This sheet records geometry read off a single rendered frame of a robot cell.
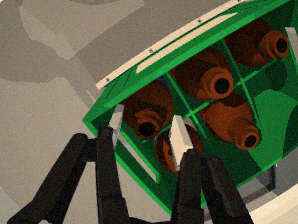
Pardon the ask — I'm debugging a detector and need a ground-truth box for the green crate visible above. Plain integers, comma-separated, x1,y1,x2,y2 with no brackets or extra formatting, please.
82,0,298,216

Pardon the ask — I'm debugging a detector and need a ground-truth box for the grey square tray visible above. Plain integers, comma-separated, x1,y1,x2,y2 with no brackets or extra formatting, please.
201,164,276,222

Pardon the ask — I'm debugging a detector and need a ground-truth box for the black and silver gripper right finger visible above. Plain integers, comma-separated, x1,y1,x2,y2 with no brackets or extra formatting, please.
169,115,254,224

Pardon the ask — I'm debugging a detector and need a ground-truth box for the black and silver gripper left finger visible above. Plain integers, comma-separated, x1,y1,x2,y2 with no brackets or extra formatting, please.
7,104,131,224

